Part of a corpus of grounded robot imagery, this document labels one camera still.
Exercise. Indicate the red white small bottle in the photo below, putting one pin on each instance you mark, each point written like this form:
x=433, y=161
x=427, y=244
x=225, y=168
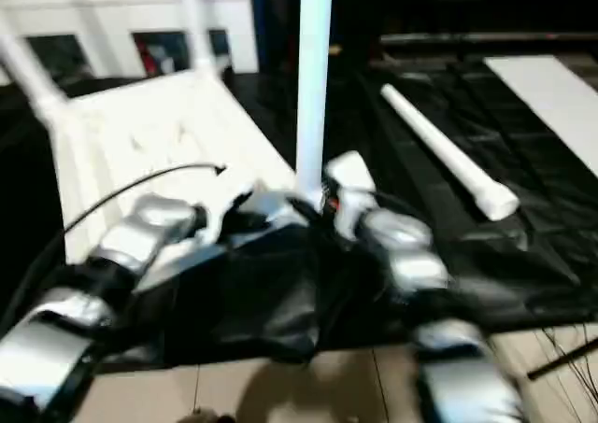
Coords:
x=148, y=60

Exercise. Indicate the black mat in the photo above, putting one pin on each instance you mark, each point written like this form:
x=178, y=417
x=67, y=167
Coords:
x=490, y=264

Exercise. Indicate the white plastic table leg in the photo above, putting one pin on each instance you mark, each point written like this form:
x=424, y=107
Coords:
x=314, y=68
x=198, y=26
x=32, y=73
x=444, y=143

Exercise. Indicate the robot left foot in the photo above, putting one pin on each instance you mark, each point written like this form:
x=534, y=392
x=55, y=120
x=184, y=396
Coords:
x=210, y=417

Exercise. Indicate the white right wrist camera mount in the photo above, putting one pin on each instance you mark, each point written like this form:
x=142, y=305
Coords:
x=350, y=175

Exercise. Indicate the white plastic table top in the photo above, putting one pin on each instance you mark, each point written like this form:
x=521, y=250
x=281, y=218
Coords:
x=140, y=124

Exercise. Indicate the white cabinet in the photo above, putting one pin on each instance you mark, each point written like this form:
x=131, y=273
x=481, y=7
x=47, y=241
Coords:
x=93, y=17

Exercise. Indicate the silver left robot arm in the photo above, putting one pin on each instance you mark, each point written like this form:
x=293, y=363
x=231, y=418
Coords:
x=131, y=236

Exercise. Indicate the black stand leg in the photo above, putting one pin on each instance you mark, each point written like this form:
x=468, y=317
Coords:
x=563, y=362

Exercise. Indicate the black long bar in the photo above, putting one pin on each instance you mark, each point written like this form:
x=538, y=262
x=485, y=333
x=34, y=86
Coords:
x=490, y=38

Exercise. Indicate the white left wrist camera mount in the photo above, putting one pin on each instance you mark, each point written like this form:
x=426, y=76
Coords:
x=224, y=194

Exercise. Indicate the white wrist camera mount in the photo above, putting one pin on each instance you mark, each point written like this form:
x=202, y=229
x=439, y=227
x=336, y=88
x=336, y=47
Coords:
x=224, y=194
x=350, y=175

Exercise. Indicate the white flat sheet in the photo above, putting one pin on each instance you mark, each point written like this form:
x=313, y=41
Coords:
x=551, y=105

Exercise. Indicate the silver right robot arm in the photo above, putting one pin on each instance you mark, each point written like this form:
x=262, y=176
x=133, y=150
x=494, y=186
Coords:
x=411, y=250

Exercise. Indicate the black case with gold label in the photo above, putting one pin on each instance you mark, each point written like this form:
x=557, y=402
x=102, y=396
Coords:
x=280, y=21

